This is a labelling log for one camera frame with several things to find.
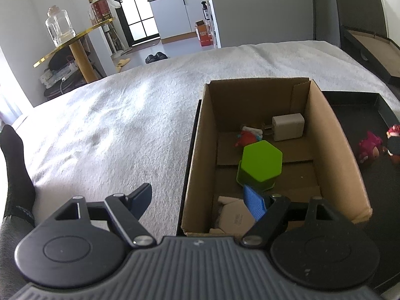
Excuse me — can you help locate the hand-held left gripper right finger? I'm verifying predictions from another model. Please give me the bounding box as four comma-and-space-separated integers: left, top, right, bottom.
240, 184, 337, 247

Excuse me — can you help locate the person's left leg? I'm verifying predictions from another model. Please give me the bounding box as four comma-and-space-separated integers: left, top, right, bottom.
0, 124, 37, 290

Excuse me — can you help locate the grey sofa chair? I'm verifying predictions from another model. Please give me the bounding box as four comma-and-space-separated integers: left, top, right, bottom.
330, 0, 400, 86

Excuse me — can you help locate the black tray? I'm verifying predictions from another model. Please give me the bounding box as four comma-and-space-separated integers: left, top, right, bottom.
176, 91, 400, 293

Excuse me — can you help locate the blue and red figurine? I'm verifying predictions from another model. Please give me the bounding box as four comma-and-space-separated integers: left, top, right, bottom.
234, 124, 264, 148

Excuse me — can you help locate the green hexagonal box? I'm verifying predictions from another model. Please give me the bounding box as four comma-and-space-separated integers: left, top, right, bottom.
236, 140, 284, 193

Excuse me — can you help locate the white blanket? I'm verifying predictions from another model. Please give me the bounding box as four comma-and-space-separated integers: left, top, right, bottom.
0, 39, 400, 229

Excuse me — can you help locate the orange box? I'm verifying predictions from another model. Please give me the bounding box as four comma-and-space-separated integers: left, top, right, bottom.
195, 20, 215, 47

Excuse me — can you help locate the small brown-faced figurine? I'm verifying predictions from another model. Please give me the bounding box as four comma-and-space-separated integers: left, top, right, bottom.
386, 124, 400, 164

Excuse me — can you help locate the white power strip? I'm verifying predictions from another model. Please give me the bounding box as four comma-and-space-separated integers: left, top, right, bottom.
39, 68, 77, 89

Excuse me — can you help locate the glass jar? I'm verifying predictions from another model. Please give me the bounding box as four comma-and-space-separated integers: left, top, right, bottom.
45, 5, 77, 48

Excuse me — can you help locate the white charger plug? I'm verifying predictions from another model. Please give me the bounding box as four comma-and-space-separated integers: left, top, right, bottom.
261, 112, 306, 142

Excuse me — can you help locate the gold round table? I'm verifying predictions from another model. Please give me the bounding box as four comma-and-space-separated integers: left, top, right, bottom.
33, 17, 118, 84

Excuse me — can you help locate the brown cardboard box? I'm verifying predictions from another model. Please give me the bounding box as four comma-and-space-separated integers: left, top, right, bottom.
180, 77, 374, 237

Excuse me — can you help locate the red box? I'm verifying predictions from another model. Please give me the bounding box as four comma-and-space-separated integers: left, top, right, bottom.
90, 0, 113, 25

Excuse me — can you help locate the pink figurine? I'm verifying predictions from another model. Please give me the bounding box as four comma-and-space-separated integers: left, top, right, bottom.
357, 131, 383, 165

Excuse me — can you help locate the wooden framed board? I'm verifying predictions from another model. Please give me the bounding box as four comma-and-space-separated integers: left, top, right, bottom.
342, 26, 400, 84

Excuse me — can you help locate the black-framed glass door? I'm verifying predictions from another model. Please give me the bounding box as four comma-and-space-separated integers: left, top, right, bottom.
107, 0, 162, 43

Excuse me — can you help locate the white kitchen cabinet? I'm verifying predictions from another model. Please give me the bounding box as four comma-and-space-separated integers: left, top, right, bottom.
148, 0, 209, 40

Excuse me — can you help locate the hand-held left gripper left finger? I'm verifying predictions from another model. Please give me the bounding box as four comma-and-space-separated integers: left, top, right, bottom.
47, 182, 157, 247

